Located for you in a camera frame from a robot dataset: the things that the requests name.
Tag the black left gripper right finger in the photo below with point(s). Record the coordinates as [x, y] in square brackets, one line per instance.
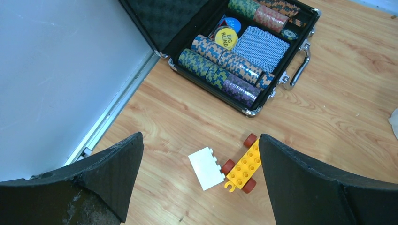
[306, 191]

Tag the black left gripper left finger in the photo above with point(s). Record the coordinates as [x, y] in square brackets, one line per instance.
[95, 190]

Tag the white paper towel roll front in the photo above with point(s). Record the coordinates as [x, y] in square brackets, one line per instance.
[393, 120]

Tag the white toy brick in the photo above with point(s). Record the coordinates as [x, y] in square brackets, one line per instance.
[206, 168]

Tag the blue playing card deck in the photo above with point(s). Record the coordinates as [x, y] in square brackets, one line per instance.
[261, 48]

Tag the black poker chip case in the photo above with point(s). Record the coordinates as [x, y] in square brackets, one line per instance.
[182, 31]

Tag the yellow big blind button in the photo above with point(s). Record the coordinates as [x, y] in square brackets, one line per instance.
[226, 37]

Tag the blue small blind button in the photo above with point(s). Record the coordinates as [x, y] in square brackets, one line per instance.
[233, 23]

